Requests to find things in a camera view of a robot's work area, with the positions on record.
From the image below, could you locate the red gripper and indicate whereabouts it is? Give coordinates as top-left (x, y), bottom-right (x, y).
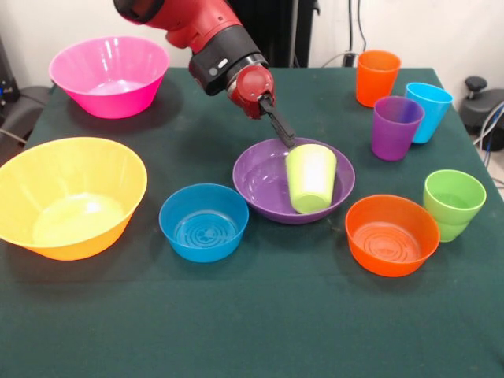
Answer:
top-left (226, 65), bottom-right (296, 150)

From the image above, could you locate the lime yellow cup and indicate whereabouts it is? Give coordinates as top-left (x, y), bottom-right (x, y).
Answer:
top-left (285, 143), bottom-right (338, 215)

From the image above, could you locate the purple bowl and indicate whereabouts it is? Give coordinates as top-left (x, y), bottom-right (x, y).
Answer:
top-left (232, 137), bottom-right (356, 225)

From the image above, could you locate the black computer tower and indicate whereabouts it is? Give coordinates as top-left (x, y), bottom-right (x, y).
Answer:
top-left (0, 35), bottom-right (20, 115)

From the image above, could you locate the orange cup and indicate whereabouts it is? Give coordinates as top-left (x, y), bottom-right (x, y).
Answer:
top-left (356, 50), bottom-right (402, 108)

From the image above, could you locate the purple cup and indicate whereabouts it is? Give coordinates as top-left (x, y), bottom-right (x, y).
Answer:
top-left (371, 95), bottom-right (425, 162)

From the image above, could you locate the small blue bowl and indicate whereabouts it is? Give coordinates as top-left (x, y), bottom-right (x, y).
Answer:
top-left (158, 183), bottom-right (250, 264)

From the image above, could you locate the blue cup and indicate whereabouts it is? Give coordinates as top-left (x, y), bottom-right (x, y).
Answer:
top-left (405, 82), bottom-right (454, 145)

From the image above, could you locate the small orange bowl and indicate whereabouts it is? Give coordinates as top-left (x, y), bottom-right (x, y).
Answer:
top-left (344, 194), bottom-right (441, 278)

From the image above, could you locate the green cup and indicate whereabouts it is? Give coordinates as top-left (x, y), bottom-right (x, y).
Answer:
top-left (432, 218), bottom-right (473, 243)
top-left (423, 169), bottom-right (487, 228)

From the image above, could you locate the dark green tablecloth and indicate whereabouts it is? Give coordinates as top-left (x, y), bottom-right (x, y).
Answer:
top-left (0, 66), bottom-right (504, 378)

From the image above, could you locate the black equipment with knob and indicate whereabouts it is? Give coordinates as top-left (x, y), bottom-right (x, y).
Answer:
top-left (459, 76), bottom-right (504, 137)

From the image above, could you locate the large pink bowl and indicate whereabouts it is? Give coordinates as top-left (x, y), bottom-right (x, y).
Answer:
top-left (48, 35), bottom-right (171, 120)

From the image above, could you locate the large orange yellow bowl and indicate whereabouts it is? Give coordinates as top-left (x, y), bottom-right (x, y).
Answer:
top-left (0, 136), bottom-right (149, 261)

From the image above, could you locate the white cable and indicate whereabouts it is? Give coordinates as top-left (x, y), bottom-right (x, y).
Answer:
top-left (321, 50), bottom-right (350, 69)

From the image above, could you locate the blue cable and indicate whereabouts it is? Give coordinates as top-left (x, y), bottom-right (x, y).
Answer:
top-left (474, 100), bottom-right (504, 166)

